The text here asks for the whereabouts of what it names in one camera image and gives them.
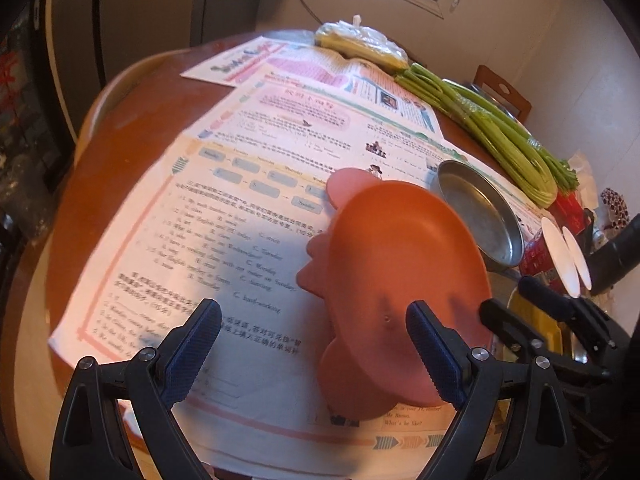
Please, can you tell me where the yellow plastic plate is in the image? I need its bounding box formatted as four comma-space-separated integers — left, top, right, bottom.
506, 289, 563, 354

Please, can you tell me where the round metal pan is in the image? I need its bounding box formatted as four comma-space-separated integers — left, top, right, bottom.
432, 160, 524, 272

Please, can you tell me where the orange plastic plate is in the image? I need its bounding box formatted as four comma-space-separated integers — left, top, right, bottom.
296, 168, 490, 420

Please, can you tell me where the red instant noodle cup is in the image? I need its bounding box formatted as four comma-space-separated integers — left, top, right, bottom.
518, 218, 580, 298

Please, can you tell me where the spotted patterned object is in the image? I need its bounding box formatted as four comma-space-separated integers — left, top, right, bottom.
600, 188, 629, 232

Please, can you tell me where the green celery bunch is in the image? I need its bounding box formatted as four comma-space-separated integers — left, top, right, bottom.
395, 63, 579, 209

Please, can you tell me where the large worksheet newspaper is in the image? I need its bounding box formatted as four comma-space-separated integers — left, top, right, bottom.
50, 72, 465, 479

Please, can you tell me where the steel tray behind celery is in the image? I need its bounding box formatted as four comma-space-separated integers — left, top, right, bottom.
444, 79, 532, 138

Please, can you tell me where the wooden chair back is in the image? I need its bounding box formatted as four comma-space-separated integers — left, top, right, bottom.
473, 65, 532, 122

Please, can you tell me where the plastic bag yellow food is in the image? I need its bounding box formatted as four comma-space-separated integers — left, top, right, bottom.
314, 14, 409, 74

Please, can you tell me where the student english newspaper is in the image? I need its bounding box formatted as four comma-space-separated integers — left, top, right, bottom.
181, 36, 442, 139

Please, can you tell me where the dark refrigerator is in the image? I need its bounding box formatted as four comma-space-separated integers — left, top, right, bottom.
42, 0, 260, 139

